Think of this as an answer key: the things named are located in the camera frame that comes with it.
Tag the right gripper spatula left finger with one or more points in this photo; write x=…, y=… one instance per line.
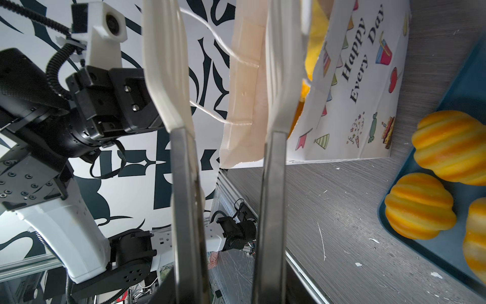
x=166, y=72

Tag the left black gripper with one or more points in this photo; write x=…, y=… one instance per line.
x=110, y=104

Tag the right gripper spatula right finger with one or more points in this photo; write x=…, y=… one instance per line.
x=285, y=51

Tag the fake croissant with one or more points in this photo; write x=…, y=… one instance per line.
x=451, y=144
x=315, y=23
x=419, y=207
x=474, y=240

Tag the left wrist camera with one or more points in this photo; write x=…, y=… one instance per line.
x=101, y=29

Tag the white paper gift bag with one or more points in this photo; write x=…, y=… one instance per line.
x=355, y=85

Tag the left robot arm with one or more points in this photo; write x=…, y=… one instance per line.
x=38, y=184

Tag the teal plastic tray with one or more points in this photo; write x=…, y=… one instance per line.
x=467, y=94

